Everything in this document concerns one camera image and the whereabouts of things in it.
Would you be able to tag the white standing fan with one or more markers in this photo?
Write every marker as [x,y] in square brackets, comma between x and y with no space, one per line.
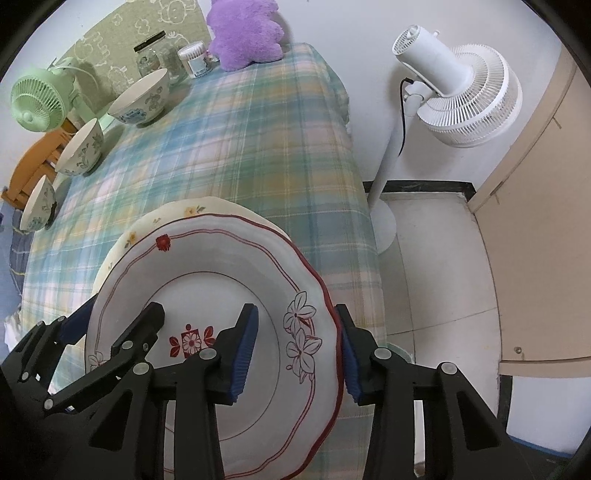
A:
[443,69]

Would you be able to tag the green printed mat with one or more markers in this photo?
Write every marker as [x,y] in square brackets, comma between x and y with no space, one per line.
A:
[115,37]

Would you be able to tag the blue patterned ceramic bowl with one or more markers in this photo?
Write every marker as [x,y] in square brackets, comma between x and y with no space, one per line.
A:
[39,207]
[138,106]
[83,152]

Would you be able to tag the white ruffled cloth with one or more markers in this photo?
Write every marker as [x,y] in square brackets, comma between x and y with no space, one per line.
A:
[11,327]

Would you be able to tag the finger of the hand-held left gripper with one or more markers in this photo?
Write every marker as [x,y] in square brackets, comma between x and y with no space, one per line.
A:
[138,327]
[76,323]

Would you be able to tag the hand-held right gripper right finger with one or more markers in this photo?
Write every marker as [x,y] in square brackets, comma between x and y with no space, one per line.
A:
[349,357]

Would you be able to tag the blue plaid pillow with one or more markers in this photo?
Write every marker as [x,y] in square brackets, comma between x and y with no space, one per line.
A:
[18,258]

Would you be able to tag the clear cotton swab container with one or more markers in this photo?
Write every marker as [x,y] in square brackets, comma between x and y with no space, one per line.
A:
[194,60]

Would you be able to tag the beige door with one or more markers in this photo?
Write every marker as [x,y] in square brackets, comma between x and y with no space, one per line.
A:
[545,230]

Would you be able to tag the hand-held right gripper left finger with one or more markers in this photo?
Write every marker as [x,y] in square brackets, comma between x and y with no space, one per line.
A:
[242,353]

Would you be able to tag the purple plush toy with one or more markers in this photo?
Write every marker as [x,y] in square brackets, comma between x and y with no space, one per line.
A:
[244,32]

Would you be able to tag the glass jar with dark lid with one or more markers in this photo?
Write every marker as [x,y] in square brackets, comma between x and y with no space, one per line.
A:
[159,60]

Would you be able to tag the scalloped floral cream plate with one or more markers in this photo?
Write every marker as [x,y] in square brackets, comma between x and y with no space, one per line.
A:
[130,238]

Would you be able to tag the wooden chair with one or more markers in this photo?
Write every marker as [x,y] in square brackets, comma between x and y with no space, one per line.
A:
[32,161]

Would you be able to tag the green desk fan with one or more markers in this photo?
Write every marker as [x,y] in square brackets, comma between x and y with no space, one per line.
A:
[37,101]

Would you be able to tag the white plate with red print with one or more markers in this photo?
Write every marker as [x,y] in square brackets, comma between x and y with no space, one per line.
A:
[221,277]

